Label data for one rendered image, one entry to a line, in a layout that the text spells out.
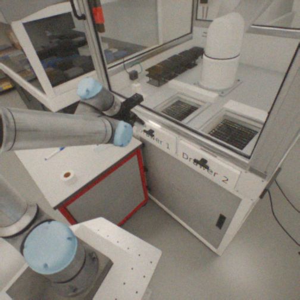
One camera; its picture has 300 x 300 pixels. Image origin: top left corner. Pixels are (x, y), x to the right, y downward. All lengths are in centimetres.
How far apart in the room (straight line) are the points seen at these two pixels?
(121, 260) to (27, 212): 38
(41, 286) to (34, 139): 55
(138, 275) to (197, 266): 85
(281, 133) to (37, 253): 72
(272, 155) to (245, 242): 109
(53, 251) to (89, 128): 32
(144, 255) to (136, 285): 9
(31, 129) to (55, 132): 5
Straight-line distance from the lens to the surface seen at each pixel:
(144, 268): 79
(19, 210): 62
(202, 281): 157
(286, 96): 62
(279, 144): 69
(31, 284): 84
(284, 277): 173
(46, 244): 59
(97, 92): 64
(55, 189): 108
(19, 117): 38
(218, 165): 83
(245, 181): 84
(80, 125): 45
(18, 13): 142
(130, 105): 77
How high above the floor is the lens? 153
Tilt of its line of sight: 45 degrees down
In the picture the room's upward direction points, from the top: 7 degrees counter-clockwise
